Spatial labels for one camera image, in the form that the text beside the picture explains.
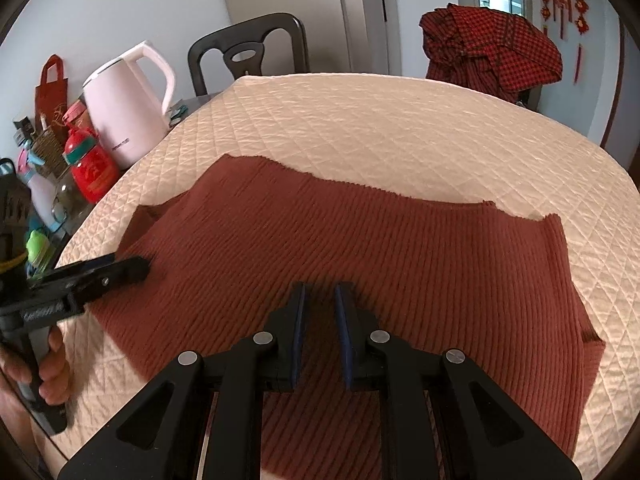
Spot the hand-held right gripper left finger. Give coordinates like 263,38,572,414
57,282,307,480

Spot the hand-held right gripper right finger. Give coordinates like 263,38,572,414
334,282,583,480

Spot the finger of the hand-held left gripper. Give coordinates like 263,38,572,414
35,254,152,307

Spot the rust knitted sweater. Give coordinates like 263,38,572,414
95,155,606,480

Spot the person's left forearm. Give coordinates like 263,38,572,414
0,390,53,480

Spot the person's left hand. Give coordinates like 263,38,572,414
36,330,71,406

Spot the green frog cup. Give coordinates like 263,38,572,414
25,229,53,268

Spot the glass jar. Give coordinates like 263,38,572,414
50,167,93,233

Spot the red antler-lid bottle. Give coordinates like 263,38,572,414
62,127,121,205

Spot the white spray bottle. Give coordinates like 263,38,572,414
15,147,58,231

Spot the patterned snack box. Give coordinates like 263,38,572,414
12,117,66,176

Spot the white electric kettle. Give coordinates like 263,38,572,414
81,40,177,171

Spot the pink lidded cup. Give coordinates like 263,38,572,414
62,100,94,133

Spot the red tote bag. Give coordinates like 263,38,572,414
34,54,69,146

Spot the cream quilted table cover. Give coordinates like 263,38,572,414
30,74,636,480

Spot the black dining chair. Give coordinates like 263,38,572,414
187,12,309,97

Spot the white door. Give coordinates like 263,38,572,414
334,0,403,77

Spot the red plaid cloth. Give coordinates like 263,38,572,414
419,2,563,106

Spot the red tasselled knot ornament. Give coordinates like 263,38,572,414
572,0,591,86

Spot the brown door frame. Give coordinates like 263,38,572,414
602,15,640,176

